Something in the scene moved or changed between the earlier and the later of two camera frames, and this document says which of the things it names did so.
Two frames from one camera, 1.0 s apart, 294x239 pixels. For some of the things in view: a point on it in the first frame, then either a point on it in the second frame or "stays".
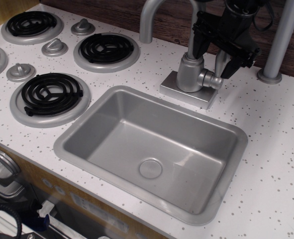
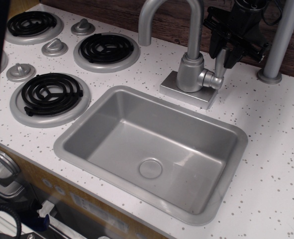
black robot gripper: x=231 y=30 to x=241 y=28
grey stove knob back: x=82 y=28 stays
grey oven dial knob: x=1 y=165 stays
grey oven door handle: x=12 y=190 stays
